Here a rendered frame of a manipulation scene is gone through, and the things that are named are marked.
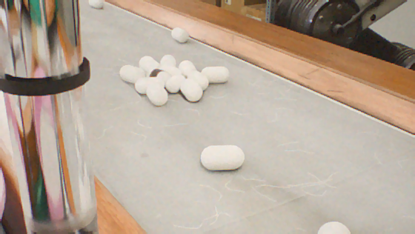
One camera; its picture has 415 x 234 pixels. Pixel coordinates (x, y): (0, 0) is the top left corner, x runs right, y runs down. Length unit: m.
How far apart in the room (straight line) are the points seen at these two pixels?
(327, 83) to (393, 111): 0.09
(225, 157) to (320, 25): 0.54
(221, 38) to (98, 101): 0.26
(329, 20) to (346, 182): 0.54
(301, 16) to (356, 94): 0.38
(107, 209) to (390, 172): 0.24
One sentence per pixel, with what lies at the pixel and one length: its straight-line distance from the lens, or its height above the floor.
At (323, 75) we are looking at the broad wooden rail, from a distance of 0.57.
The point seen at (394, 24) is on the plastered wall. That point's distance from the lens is 2.87.
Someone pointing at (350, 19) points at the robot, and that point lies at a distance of 0.92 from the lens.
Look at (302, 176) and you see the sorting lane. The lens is 0.39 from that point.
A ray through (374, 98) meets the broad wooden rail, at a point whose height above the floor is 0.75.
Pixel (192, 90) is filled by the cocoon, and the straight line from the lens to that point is 0.50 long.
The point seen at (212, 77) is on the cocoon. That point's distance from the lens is 0.55.
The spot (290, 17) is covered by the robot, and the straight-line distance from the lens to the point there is 0.93.
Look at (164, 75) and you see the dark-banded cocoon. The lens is 0.54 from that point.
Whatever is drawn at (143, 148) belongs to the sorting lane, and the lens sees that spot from 0.42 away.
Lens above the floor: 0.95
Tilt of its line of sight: 25 degrees down
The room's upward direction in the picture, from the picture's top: 2 degrees clockwise
